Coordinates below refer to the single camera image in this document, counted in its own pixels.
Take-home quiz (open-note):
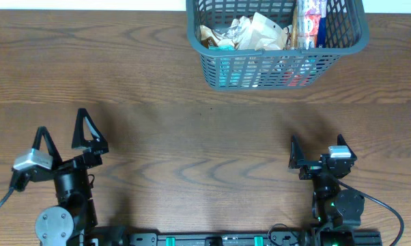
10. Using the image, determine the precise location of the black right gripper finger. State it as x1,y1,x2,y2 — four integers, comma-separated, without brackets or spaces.
288,135,311,169
337,134,357,160

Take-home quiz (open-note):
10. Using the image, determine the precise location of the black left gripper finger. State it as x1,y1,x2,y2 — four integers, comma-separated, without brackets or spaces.
71,108,109,154
32,126,63,167

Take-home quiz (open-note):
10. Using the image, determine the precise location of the orange capped snack tube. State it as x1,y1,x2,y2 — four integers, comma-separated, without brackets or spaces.
283,6,313,87

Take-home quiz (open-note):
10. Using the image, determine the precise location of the grey plastic basket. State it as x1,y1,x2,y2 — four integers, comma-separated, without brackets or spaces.
186,0,369,91

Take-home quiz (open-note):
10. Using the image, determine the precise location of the tissue pack multipack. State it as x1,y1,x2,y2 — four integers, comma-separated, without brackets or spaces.
296,0,327,50

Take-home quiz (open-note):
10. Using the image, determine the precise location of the beige brown nut bag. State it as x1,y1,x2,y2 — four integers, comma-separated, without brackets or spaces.
236,12,287,51

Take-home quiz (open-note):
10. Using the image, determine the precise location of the teal wet wipes pack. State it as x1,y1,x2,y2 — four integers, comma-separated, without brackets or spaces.
208,45,235,51

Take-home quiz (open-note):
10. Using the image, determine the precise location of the beige nut snack bag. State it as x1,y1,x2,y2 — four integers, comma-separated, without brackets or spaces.
200,25,220,48

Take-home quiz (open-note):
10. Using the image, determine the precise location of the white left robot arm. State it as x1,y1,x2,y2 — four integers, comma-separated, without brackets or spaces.
29,108,109,245

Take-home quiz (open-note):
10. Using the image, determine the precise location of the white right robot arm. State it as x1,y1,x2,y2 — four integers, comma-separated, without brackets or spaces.
288,135,365,245

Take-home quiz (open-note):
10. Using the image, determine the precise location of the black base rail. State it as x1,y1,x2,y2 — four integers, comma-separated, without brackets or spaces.
85,225,383,246

